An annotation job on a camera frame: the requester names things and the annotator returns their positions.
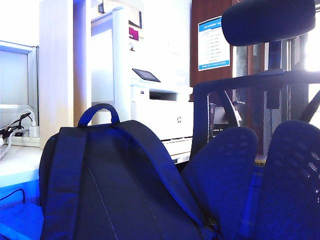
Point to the dark navy backpack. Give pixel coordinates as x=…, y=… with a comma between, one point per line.
x=112, y=187

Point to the blue mesh chair lumbar pad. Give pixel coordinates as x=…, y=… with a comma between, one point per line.
x=220, y=175
x=292, y=187

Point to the dark padded chair headrest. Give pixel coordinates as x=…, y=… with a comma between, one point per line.
x=267, y=22

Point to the magenta sticker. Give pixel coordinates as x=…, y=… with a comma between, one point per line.
x=133, y=33

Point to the brown wooden cabinet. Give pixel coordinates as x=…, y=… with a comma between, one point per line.
x=207, y=7

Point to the white plug-in charger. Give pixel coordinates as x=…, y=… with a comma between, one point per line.
x=33, y=131

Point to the white power strip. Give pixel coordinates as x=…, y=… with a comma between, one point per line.
x=25, y=141

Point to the grey aluminium-framed partition panel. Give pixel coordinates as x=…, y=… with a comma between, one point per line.
x=15, y=75

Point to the blue and white wall poster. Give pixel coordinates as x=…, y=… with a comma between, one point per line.
x=212, y=42

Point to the black picture frame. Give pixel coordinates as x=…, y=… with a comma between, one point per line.
x=140, y=21

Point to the light wooden shelf frame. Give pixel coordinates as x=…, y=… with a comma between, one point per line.
x=57, y=75

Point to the small dark wall fixture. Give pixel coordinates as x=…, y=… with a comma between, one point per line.
x=101, y=8

